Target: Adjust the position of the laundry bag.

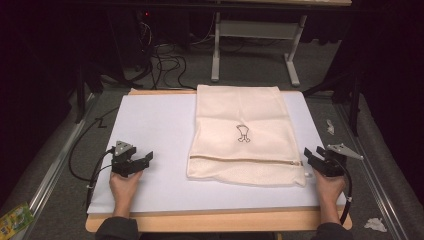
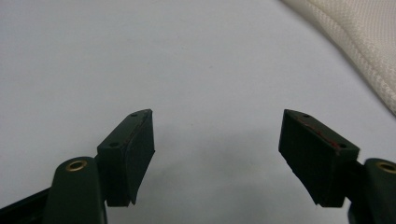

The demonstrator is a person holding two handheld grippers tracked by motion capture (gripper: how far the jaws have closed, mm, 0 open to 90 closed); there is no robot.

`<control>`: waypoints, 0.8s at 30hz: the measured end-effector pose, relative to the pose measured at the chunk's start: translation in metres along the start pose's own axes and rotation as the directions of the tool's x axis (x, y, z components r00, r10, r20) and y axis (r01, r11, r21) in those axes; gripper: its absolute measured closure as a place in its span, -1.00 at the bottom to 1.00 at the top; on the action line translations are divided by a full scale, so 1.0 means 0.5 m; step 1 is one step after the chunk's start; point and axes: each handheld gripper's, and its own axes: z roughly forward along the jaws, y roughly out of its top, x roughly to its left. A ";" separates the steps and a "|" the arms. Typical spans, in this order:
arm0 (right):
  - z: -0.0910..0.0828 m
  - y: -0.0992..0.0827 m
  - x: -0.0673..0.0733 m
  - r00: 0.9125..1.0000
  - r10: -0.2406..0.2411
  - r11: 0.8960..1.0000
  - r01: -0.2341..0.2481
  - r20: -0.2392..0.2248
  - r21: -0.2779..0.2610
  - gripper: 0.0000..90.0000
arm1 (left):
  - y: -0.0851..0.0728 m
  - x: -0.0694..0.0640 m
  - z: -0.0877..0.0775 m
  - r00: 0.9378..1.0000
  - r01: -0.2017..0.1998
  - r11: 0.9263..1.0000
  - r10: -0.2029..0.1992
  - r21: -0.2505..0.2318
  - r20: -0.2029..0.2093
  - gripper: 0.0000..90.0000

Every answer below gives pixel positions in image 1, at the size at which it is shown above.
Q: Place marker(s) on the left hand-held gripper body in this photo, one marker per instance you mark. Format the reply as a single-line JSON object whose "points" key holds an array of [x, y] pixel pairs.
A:
{"points": [[122, 163]]}

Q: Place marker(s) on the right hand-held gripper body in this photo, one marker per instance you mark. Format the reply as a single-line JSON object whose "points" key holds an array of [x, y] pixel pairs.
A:
{"points": [[333, 160]]}

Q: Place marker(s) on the cream mesh laundry bag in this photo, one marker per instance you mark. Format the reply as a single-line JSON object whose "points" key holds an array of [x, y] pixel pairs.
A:
{"points": [[243, 110]]}

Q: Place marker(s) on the person's left hand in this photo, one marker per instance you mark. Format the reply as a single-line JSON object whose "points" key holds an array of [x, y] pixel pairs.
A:
{"points": [[124, 190]]}

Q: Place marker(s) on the person's right hand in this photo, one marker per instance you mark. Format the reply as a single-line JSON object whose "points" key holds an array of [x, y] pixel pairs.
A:
{"points": [[328, 190]]}

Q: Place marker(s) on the crumpled clear plastic scrap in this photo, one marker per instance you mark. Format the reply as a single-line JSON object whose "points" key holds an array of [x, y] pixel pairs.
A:
{"points": [[330, 126]]}

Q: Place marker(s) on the white table mat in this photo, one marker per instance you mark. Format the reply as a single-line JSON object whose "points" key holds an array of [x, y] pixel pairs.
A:
{"points": [[156, 120]]}

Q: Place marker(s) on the black metal stand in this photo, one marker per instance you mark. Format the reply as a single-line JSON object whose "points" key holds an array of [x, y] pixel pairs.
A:
{"points": [[354, 100], [80, 90]]}

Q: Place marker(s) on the crumpled white paper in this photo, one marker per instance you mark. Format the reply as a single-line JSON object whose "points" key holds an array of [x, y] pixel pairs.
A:
{"points": [[375, 224]]}

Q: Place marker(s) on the wooden table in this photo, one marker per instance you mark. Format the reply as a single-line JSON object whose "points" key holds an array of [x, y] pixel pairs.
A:
{"points": [[213, 221]]}

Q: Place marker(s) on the green printed packet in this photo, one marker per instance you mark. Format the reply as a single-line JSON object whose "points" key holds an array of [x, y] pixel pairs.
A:
{"points": [[14, 221]]}

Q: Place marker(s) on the metal floor rail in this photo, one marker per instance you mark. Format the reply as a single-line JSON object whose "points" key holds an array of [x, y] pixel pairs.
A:
{"points": [[370, 173], [56, 163]]}

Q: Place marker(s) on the white metal desk frame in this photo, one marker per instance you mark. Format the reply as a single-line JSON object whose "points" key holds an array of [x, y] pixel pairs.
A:
{"points": [[256, 29]]}

